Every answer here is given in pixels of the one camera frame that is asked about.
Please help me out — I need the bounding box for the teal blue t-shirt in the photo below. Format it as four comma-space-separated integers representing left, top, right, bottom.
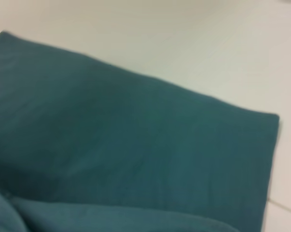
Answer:
0, 30, 280, 232

